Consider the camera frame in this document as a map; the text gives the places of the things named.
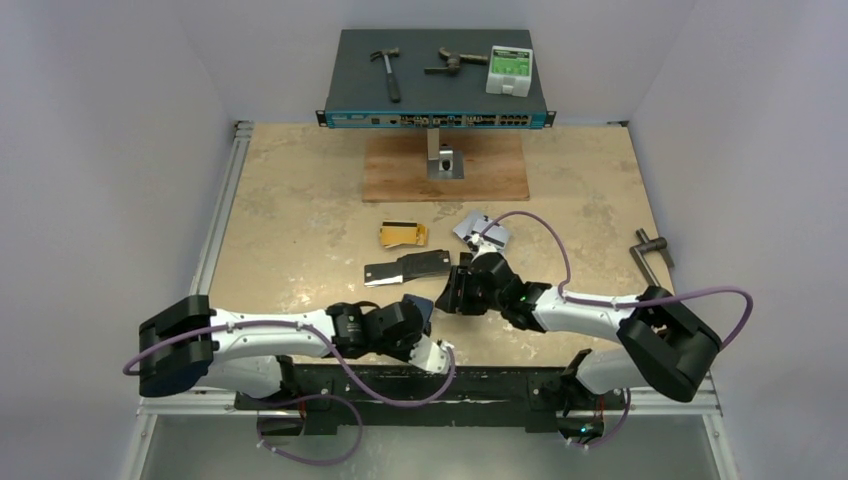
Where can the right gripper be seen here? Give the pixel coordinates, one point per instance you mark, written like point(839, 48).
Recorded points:
point(460, 290)

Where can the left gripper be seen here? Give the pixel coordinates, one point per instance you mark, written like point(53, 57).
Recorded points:
point(405, 354)

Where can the navy blue card holder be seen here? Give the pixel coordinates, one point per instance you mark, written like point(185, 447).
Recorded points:
point(426, 308)

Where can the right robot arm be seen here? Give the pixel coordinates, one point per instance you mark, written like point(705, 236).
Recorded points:
point(662, 343)

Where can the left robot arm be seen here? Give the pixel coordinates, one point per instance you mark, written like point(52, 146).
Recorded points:
point(191, 344)

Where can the black card pile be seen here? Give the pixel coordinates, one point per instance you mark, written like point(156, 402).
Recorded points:
point(425, 264)

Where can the fallen black card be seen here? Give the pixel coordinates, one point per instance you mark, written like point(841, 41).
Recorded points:
point(383, 274)

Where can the plywood board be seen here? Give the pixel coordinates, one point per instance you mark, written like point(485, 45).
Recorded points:
point(396, 169)

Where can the white green box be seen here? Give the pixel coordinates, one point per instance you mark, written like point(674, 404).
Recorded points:
point(510, 71)

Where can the rusty metal clamp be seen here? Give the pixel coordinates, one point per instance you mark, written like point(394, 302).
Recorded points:
point(454, 61)

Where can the hammer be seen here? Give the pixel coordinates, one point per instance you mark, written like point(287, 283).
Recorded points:
point(392, 84)

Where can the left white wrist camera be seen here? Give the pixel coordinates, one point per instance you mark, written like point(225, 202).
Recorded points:
point(430, 355)

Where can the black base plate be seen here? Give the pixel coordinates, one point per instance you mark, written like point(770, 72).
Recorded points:
point(535, 399)

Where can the metal bracket stand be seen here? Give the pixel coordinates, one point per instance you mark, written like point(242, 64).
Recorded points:
point(443, 161)

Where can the aluminium frame rail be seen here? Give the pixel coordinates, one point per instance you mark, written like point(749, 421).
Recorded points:
point(289, 227)

